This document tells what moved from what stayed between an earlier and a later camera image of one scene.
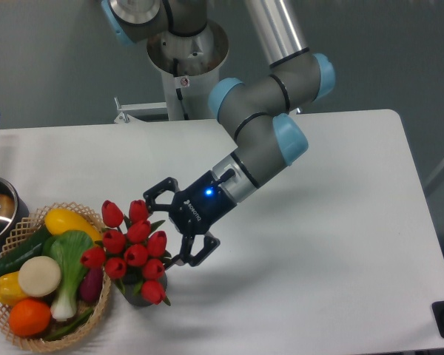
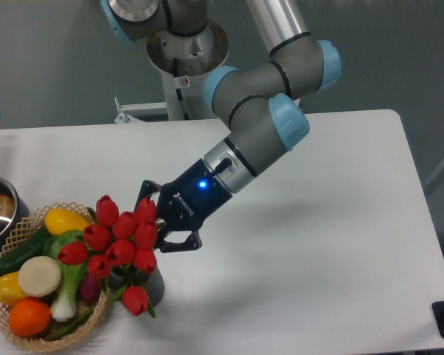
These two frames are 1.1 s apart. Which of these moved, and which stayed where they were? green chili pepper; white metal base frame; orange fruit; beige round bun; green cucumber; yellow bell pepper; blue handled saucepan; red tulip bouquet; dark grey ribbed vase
Moved: red tulip bouquet; dark grey ribbed vase
Stayed: white metal base frame; yellow bell pepper; orange fruit; beige round bun; green chili pepper; blue handled saucepan; green cucumber
